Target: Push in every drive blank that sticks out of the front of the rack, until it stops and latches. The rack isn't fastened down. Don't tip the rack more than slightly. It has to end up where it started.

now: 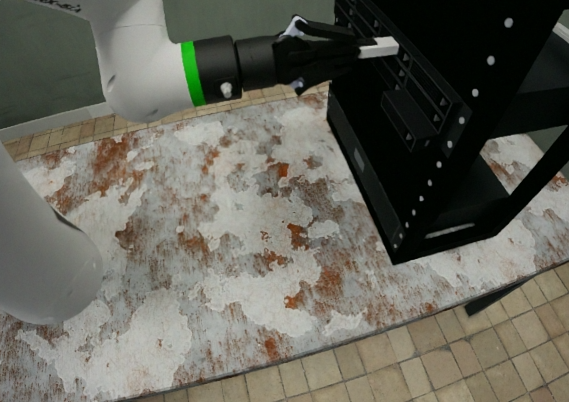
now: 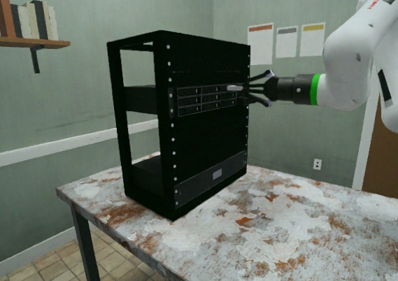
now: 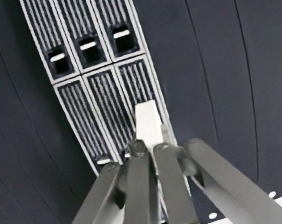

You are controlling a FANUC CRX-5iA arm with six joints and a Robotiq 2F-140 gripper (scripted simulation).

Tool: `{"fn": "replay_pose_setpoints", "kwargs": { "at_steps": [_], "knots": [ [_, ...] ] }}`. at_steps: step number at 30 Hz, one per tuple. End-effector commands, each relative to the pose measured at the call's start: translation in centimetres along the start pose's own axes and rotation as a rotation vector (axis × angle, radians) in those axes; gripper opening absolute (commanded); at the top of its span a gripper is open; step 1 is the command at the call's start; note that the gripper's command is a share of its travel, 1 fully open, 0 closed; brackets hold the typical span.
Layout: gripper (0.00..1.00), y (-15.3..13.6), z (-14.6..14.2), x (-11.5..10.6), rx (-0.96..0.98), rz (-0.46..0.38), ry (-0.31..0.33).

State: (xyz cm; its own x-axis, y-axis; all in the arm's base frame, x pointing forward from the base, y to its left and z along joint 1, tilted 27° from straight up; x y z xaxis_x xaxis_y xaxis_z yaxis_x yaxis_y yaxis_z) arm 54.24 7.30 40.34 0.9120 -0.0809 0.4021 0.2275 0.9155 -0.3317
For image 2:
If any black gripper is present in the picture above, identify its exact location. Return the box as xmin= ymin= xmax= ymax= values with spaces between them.
xmin=227 ymin=70 xmax=294 ymax=108

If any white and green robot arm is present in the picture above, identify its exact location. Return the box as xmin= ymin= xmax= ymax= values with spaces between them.
xmin=292 ymin=0 xmax=398 ymax=133

